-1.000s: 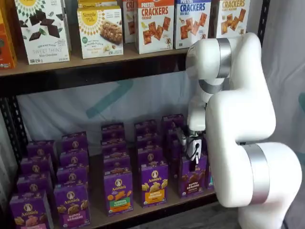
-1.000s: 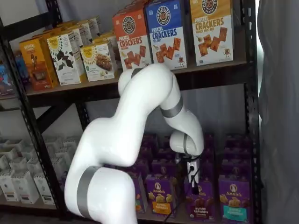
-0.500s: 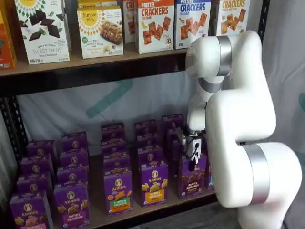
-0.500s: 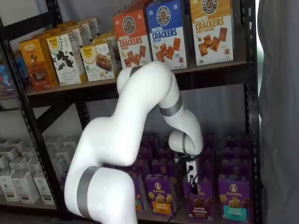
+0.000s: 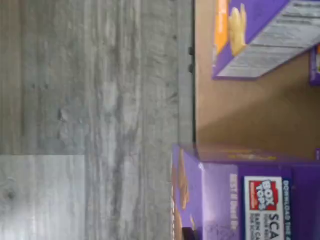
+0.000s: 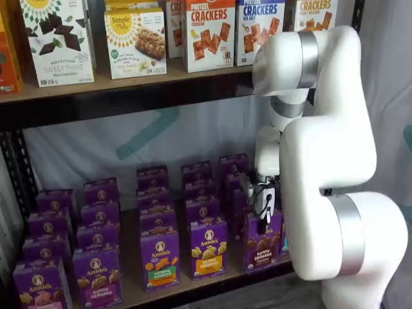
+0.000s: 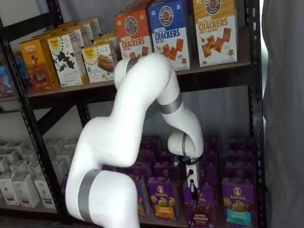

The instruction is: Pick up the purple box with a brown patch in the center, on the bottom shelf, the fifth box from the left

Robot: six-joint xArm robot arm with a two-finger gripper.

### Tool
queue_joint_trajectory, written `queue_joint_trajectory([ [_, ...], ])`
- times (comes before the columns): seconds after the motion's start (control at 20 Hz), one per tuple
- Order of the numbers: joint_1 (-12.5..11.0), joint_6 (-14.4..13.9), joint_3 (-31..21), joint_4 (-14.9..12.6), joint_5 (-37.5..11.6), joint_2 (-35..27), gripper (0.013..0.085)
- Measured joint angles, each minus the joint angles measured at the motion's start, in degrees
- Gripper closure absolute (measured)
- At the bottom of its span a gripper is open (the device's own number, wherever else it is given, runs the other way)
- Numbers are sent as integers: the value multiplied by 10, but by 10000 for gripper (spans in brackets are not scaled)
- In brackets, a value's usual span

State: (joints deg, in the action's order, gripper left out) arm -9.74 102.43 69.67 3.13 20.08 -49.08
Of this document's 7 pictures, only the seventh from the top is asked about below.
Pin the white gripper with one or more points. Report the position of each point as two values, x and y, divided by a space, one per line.
195 173

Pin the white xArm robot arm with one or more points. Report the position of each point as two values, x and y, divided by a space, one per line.
133 95

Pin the purple box brown patch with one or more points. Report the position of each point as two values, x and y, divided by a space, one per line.
204 213
211 173

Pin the purple box orange patch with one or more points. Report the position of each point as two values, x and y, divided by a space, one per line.
164 202
165 169

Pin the brown shelf board under purple boxes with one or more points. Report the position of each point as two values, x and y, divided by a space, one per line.
166 224

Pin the purple box teal patch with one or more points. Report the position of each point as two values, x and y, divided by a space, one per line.
238 204
240 171

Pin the purple box green patch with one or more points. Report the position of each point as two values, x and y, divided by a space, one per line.
142 190

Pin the black metal shelf rack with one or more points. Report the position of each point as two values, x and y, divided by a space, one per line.
255 95

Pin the brown shelf board under cracker boxes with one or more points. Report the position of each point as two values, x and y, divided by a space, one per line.
213 71

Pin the yellow pretzel crackers box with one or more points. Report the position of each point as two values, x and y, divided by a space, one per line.
213 35

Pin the Simple Mills granola bar box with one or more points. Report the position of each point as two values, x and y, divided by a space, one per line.
108 39
98 63

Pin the blue pretzel crackers box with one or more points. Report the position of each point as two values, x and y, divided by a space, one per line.
168 23

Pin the brown shelf board under white cartons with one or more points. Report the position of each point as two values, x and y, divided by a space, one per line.
23 209

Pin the orange pretzel crackers box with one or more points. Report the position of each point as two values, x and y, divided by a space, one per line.
140 6
133 31

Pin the white Simple Mills cracker box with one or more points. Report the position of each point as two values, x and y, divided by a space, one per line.
80 35
64 59
95 28

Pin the orange Simple Mills box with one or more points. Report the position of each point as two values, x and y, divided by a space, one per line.
35 64

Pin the blue and brown snack box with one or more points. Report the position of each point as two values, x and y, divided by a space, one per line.
6 80

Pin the grey curtain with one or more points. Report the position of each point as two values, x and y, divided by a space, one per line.
285 118

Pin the white carton with black label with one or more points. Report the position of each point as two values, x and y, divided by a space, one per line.
35 168
26 191
8 191
19 168
45 193

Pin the blue snack package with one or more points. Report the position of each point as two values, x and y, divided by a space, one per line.
22 69

